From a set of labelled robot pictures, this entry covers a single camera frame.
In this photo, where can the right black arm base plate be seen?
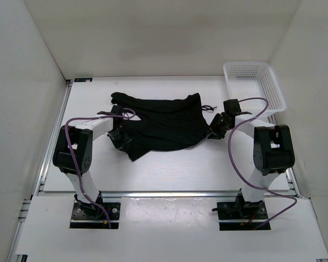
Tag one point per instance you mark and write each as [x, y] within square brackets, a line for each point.
[232, 217]

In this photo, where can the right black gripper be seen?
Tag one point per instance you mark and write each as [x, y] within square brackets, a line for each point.
[216, 134]

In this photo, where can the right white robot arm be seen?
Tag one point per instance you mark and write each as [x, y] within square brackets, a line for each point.
[273, 154]

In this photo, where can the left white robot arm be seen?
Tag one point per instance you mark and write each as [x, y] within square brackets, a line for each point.
[73, 154]

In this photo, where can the black corner bracket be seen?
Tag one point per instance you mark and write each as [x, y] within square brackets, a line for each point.
[83, 79]

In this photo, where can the white perforated plastic basket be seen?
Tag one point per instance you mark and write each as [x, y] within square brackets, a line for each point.
[254, 80]

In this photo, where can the black shorts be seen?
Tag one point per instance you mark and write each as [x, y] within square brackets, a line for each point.
[163, 125]

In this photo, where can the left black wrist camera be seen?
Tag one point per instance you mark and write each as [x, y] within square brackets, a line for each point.
[117, 111]

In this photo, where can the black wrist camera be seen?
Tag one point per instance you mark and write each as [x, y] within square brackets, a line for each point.
[232, 107]
[117, 111]

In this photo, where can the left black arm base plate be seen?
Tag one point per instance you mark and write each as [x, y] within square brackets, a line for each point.
[85, 216]

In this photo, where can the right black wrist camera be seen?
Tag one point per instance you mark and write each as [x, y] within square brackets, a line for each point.
[232, 107]

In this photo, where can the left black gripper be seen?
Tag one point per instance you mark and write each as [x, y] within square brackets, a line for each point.
[120, 144]

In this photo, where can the aluminium front rail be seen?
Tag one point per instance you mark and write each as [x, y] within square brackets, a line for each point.
[169, 194]

